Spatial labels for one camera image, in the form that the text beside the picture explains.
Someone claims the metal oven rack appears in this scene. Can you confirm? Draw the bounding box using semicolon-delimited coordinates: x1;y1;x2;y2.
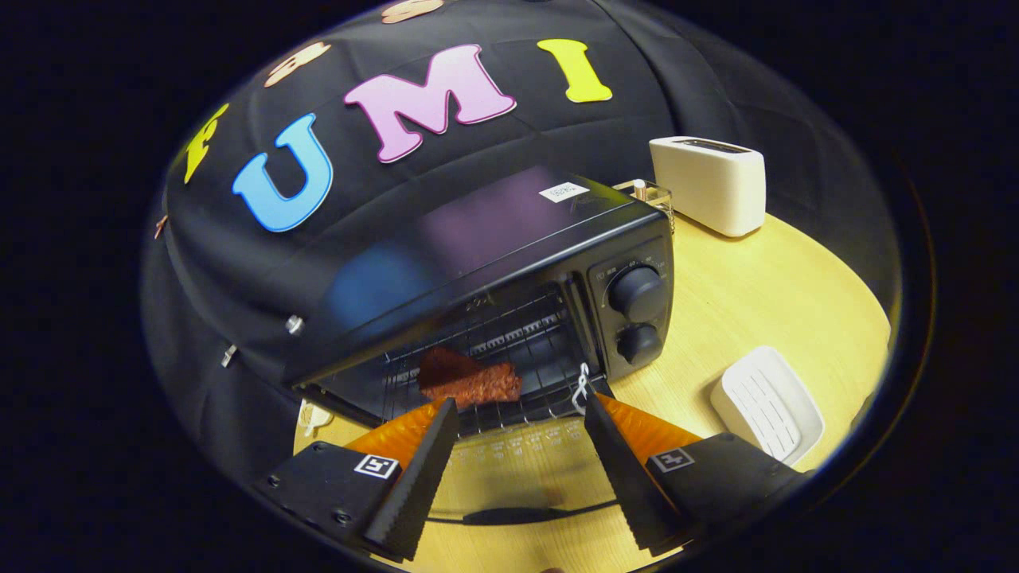
382;286;594;435

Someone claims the reddish-brown meat slice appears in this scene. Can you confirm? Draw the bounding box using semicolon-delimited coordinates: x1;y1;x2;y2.
417;345;523;408

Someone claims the cream white toaster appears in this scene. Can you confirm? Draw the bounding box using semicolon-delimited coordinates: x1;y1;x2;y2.
649;136;767;238

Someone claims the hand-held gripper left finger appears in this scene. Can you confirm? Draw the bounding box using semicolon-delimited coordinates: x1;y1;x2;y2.
255;398;460;562

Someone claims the white divided condiment tray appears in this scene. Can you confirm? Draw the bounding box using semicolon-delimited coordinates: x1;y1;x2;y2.
301;400;335;437

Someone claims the black backdrop cloth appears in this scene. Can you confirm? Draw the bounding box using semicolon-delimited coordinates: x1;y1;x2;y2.
142;0;900;478

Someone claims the black toaster oven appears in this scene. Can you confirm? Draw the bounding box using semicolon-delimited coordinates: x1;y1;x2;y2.
283;166;676;528

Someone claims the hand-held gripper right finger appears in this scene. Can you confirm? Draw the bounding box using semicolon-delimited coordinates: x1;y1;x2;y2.
584;390;806;556

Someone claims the white rectangular dish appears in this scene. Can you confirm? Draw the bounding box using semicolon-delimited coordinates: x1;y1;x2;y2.
710;345;825;466

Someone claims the clear glass container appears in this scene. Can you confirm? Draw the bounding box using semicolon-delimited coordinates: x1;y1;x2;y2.
613;179;676;232

